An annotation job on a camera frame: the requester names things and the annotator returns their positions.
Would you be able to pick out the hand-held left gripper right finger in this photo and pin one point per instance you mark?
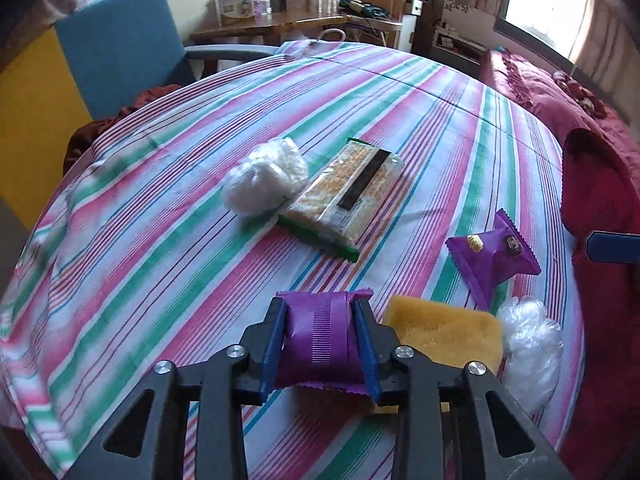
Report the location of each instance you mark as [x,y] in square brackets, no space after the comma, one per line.
[367,355]

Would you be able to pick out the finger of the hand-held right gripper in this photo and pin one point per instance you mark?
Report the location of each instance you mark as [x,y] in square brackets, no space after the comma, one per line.
[615,247]

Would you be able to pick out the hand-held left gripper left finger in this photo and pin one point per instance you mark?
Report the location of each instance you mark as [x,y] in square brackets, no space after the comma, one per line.
[272,350]

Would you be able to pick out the purple snack packet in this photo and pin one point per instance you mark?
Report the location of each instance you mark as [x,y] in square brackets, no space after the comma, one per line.
[492,255]
[320,340]

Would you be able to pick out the yellow sponge block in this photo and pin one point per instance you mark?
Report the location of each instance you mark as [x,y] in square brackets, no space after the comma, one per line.
[442,330]

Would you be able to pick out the white plastic bag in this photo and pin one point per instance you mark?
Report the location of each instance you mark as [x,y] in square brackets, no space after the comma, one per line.
[265,177]
[532,345]

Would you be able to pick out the green-edged cracker packet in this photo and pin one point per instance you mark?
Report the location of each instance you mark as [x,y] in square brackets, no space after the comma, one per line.
[345,195]

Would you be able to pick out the dark red blanket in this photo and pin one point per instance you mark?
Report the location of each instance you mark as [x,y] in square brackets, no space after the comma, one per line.
[605,175]

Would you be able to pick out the pink side curtain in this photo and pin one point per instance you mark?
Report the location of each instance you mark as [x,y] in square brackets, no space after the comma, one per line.
[610,45]

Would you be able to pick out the bright side window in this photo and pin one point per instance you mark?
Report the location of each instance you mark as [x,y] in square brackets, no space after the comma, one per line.
[545,0]

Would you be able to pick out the white storage shelf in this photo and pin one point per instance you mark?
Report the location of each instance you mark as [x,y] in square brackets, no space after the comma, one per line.
[462,30]

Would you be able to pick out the dark red cloth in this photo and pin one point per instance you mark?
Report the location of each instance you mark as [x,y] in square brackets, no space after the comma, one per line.
[125,110]

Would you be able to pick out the wooden side table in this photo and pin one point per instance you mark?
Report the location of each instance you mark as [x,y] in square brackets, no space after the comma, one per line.
[260,32]

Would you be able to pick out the cluttered wooden shelf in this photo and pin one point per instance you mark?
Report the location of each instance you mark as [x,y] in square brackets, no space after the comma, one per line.
[390,5]

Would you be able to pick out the grey yellow blue chair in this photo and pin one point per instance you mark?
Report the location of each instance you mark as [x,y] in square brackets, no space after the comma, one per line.
[115,45]

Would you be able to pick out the small pink jar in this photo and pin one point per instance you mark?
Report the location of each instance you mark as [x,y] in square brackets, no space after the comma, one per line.
[262,6]

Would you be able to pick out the white product box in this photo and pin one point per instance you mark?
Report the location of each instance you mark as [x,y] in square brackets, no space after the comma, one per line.
[235,2]

